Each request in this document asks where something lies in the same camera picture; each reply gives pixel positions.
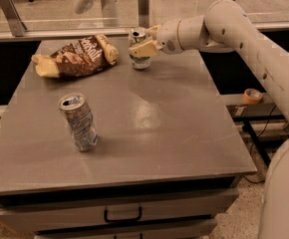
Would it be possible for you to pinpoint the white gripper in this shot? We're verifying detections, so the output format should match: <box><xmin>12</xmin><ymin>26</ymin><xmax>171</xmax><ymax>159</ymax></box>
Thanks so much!
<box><xmin>129</xmin><ymin>19</ymin><xmax>181</xmax><ymax>58</ymax></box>

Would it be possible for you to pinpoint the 7up soda can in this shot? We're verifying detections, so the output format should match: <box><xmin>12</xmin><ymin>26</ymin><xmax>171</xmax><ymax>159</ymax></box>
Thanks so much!
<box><xmin>129</xmin><ymin>27</ymin><xmax>150</xmax><ymax>70</ymax></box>

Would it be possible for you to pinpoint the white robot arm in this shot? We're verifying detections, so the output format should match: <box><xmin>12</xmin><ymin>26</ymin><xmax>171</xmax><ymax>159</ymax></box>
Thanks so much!
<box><xmin>148</xmin><ymin>0</ymin><xmax>289</xmax><ymax>239</ymax></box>

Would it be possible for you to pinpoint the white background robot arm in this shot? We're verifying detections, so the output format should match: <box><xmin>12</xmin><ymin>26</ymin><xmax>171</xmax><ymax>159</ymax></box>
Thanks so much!
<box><xmin>74</xmin><ymin>0</ymin><xmax>161</xmax><ymax>58</ymax></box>

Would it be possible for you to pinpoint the redbull can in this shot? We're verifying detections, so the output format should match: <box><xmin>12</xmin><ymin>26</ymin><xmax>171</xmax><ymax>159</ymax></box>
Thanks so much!
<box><xmin>58</xmin><ymin>93</ymin><xmax>98</xmax><ymax>151</ymax></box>

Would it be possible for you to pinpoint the brown chip bag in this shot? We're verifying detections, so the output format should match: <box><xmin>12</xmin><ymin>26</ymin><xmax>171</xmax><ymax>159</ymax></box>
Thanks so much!
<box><xmin>32</xmin><ymin>34</ymin><xmax>119</xmax><ymax>79</ymax></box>

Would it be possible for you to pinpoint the orange tape roll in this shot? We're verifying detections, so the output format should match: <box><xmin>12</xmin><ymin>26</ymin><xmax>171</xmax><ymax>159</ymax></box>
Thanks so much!
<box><xmin>243</xmin><ymin>89</ymin><xmax>263</xmax><ymax>105</ymax></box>

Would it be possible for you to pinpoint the black table leg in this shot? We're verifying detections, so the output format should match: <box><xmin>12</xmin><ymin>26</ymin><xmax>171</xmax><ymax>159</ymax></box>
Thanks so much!
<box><xmin>242</xmin><ymin>120</ymin><xmax>271</xmax><ymax>166</ymax></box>

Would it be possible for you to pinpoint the upper grey drawer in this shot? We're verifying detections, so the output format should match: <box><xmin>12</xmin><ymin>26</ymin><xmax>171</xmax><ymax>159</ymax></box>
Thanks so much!
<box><xmin>0</xmin><ymin>188</ymin><xmax>238</xmax><ymax>232</ymax></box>

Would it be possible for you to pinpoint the grey drawer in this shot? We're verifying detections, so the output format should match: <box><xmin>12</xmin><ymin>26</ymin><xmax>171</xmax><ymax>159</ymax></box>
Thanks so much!
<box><xmin>34</xmin><ymin>219</ymin><xmax>217</xmax><ymax>239</ymax></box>
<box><xmin>0</xmin><ymin>188</ymin><xmax>238</xmax><ymax>232</ymax></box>

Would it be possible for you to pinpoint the lower grey drawer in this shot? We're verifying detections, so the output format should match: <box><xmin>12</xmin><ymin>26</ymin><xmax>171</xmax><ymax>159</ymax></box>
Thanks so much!
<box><xmin>34</xmin><ymin>219</ymin><xmax>217</xmax><ymax>239</ymax></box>

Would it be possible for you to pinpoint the middle metal bracket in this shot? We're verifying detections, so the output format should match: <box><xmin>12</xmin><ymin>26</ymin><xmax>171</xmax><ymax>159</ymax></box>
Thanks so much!
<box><xmin>138</xmin><ymin>0</ymin><xmax>149</xmax><ymax>28</ymax></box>

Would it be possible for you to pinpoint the left metal bracket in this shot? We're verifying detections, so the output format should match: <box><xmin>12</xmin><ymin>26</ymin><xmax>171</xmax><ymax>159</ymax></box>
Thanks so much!
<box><xmin>0</xmin><ymin>0</ymin><xmax>27</xmax><ymax>37</ymax></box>

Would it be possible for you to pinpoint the black cable on floor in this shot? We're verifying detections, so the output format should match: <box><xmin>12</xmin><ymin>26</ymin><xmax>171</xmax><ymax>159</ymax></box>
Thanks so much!
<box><xmin>243</xmin><ymin>104</ymin><xmax>278</xmax><ymax>184</ymax></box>

